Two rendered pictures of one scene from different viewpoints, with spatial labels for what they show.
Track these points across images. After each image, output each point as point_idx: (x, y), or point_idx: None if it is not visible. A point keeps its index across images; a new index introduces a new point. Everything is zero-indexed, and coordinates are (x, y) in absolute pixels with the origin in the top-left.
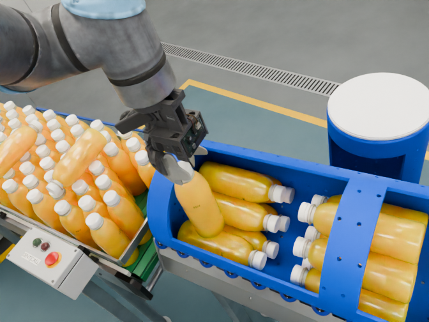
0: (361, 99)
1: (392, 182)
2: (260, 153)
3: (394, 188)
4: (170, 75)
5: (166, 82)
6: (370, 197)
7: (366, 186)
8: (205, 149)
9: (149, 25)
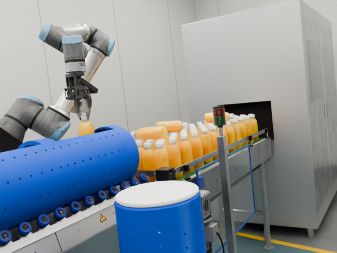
0: (166, 186)
1: (44, 147)
2: (98, 137)
3: (38, 144)
4: (70, 67)
5: (67, 68)
6: (38, 140)
7: (45, 141)
8: (79, 108)
9: (68, 49)
